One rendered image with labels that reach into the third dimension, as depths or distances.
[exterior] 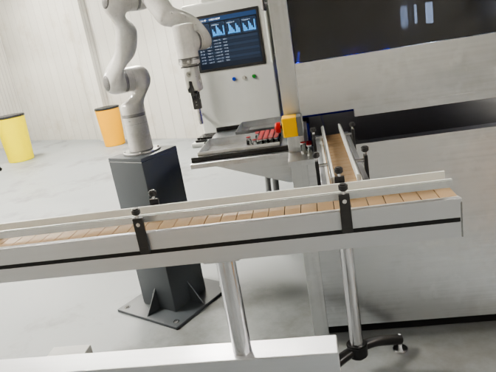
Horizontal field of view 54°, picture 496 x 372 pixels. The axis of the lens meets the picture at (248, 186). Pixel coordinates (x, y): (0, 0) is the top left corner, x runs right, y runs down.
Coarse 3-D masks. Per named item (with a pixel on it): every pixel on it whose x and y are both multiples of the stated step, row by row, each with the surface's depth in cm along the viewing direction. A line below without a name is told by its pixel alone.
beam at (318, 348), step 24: (336, 336) 130; (0, 360) 144; (24, 360) 142; (48, 360) 140; (72, 360) 138; (96, 360) 136; (120, 360) 135; (144, 360) 133; (168, 360) 131; (192, 360) 129; (216, 360) 128; (240, 360) 127; (264, 360) 126; (288, 360) 125; (312, 360) 124; (336, 360) 124
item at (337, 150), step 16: (352, 128) 168; (320, 144) 174; (336, 144) 171; (352, 144) 165; (320, 160) 152; (336, 160) 151; (352, 160) 133; (320, 176) 136; (352, 176) 133; (368, 176) 136
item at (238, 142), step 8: (232, 136) 224; (240, 136) 223; (248, 136) 223; (208, 144) 222; (216, 144) 226; (224, 144) 225; (232, 144) 222; (240, 144) 219; (264, 144) 197; (272, 144) 197; (280, 144) 206; (200, 152) 201; (208, 152) 200; (216, 152) 200; (224, 152) 200
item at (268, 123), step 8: (256, 120) 255; (264, 120) 254; (272, 120) 254; (280, 120) 253; (240, 128) 246; (248, 128) 252; (256, 128) 249; (264, 128) 230; (272, 128) 229; (304, 128) 228
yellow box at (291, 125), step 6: (294, 114) 182; (300, 114) 181; (282, 120) 178; (288, 120) 178; (294, 120) 177; (300, 120) 177; (282, 126) 179; (288, 126) 178; (294, 126) 178; (300, 126) 178; (288, 132) 179; (294, 132) 179; (300, 132) 178
